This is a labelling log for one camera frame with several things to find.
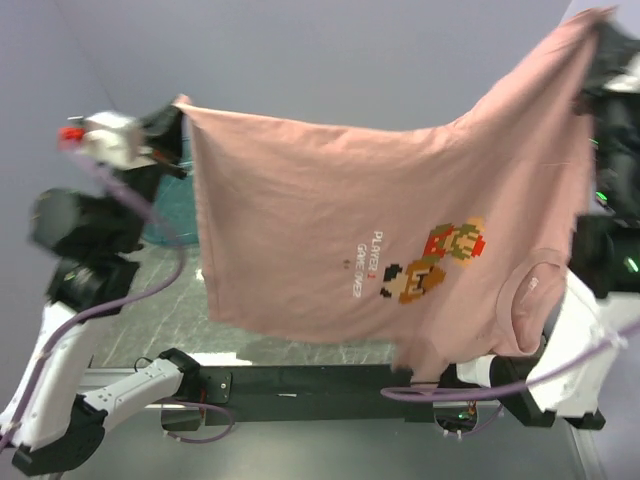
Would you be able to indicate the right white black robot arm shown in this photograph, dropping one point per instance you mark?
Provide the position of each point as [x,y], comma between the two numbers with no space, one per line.
[582,344]

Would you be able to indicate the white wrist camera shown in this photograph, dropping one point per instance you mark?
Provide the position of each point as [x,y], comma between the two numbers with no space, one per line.
[108,137]
[628,81]

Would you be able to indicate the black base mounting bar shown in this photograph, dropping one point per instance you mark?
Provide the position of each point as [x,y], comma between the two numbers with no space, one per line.
[308,393]

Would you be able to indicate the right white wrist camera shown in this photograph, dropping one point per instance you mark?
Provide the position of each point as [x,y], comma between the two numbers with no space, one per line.
[628,81]

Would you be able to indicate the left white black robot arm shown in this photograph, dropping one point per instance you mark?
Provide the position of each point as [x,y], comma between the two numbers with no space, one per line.
[49,425]

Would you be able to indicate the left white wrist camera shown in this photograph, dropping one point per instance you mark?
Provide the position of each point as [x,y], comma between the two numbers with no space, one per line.
[108,137]

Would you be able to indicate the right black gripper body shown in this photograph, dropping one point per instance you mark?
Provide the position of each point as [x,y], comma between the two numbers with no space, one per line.
[596,99]

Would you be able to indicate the pink printed t shirt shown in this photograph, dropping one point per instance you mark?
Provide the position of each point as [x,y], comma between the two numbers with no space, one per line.
[450,242]

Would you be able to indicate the aluminium extrusion rail frame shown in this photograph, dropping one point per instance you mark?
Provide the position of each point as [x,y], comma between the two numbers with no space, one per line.
[158,442]

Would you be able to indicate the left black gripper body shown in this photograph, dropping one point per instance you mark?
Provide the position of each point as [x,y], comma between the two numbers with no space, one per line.
[165,154]

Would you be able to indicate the teal transparent plastic bin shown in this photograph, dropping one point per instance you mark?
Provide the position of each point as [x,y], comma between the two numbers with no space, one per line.
[176,204]

